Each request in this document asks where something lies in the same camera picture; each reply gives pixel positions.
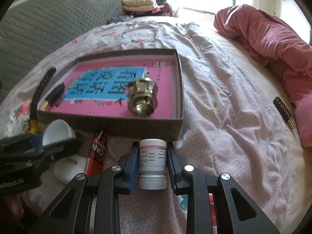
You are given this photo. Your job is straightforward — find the black yellow wrist watch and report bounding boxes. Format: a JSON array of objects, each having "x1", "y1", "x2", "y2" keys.
[{"x1": 28, "y1": 67, "x2": 56, "y2": 134}]

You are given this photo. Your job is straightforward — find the white earbuds case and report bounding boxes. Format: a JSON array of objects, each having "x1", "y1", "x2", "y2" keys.
[{"x1": 53, "y1": 154, "x2": 87, "y2": 184}]

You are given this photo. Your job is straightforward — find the small white pill bottle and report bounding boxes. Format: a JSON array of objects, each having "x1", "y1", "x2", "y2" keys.
[{"x1": 139, "y1": 139, "x2": 167, "y2": 190}]

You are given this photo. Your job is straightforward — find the brass door knob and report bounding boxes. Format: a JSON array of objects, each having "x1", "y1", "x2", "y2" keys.
[{"x1": 125, "y1": 77, "x2": 158, "y2": 117}]

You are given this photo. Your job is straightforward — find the grey cardboard box lid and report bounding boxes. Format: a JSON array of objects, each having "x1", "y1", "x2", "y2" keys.
[{"x1": 38, "y1": 49, "x2": 184, "y2": 141}]

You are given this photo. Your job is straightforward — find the pink strawberry print bedsheet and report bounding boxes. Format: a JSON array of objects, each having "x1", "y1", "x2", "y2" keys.
[{"x1": 1, "y1": 19, "x2": 311, "y2": 233}]

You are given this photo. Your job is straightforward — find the pink blue children's book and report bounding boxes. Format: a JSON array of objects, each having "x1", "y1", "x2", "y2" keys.
[{"x1": 49, "y1": 57, "x2": 174, "y2": 119}]

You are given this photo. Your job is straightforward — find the black lettered flat tag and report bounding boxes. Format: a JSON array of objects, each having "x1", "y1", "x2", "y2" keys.
[{"x1": 273, "y1": 96, "x2": 298, "y2": 132}]

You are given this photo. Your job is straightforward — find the grey quilted headboard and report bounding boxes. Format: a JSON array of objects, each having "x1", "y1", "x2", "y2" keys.
[{"x1": 1, "y1": 0, "x2": 124, "y2": 100}]

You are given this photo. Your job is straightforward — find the dark blue patterned cloth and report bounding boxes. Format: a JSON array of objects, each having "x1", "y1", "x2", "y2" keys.
[{"x1": 106, "y1": 15, "x2": 134, "y2": 25}]

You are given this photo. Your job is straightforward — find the pink red duvet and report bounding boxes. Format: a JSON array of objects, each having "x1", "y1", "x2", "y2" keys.
[{"x1": 214, "y1": 4, "x2": 311, "y2": 147}]

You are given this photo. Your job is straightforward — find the folded clothes pile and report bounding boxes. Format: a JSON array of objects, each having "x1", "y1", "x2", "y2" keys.
[{"x1": 121, "y1": 0, "x2": 172, "y2": 18}]

